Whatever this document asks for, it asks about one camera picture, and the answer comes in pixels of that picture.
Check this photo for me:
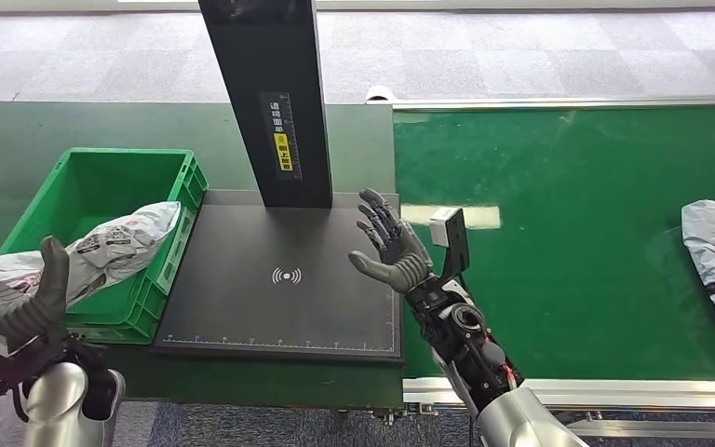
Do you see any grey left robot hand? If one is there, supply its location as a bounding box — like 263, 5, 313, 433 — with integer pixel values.
0, 236, 73, 354

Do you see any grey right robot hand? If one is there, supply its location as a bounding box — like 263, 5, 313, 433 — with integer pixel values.
347, 187, 435, 295

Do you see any green conveyor belt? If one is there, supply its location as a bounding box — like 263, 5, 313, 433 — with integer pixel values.
393, 105, 715, 383

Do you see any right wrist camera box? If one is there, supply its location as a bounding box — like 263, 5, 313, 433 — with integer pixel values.
428, 207, 472, 284

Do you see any black scanner platform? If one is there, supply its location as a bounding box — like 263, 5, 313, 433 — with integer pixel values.
152, 189, 406, 364

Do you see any green plastic crate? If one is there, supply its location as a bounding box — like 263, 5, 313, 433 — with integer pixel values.
0, 147, 209, 346

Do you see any white package with red print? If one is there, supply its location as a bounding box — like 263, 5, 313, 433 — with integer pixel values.
0, 200, 182, 310

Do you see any black yellow column label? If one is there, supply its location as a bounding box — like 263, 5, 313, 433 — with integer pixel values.
258, 90, 304, 182

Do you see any black scanner column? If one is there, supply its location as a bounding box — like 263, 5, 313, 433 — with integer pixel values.
197, 0, 334, 210

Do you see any dark green table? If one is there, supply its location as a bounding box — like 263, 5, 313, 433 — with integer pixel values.
0, 100, 406, 413

